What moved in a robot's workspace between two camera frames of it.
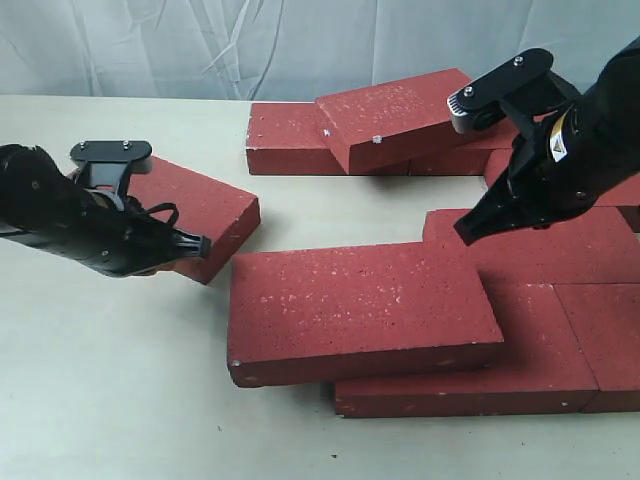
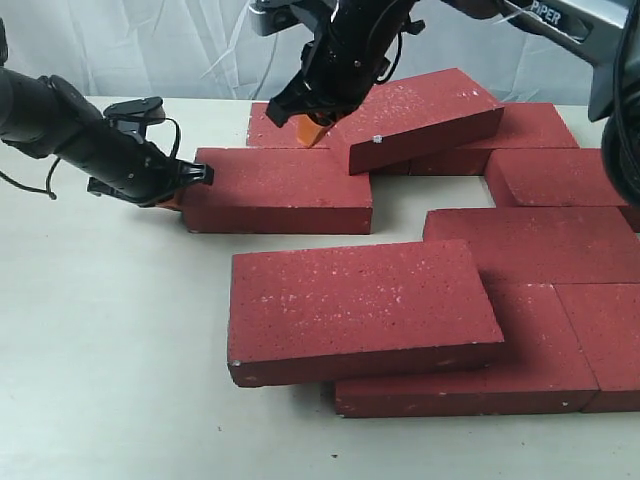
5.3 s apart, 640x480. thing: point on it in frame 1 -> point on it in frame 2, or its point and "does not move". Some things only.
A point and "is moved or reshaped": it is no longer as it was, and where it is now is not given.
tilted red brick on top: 394,122 does not move
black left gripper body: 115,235 -> 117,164
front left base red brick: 541,368 does not move
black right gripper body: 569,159 -> 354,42
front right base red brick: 605,318 does not move
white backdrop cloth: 275,50 does not move
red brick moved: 205,205 is moved or reshaped
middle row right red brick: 598,246 does not move
